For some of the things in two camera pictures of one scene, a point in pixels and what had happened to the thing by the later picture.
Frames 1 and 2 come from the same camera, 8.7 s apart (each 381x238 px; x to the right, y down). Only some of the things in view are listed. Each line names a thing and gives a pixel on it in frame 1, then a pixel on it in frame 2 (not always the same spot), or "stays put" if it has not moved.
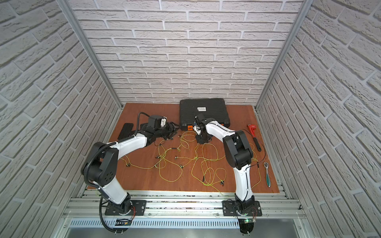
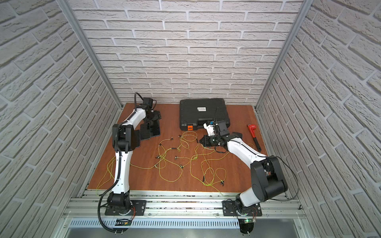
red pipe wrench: [252, 128] stays put
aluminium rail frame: [186, 203] stays put
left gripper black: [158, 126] → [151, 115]
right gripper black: [201, 141] → [205, 143]
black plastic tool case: [215, 108] stays put
